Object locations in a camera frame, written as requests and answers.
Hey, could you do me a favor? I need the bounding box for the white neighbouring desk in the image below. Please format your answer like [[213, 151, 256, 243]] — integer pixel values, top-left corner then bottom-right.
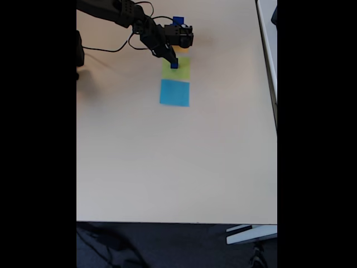
[[255, 0, 278, 136]]

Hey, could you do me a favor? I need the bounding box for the green paper square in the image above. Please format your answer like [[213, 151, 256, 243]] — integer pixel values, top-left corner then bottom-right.
[[161, 56, 192, 80]]

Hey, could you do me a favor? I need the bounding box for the light blue paper square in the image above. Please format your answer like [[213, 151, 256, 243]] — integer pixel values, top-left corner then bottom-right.
[[158, 78, 191, 108]]

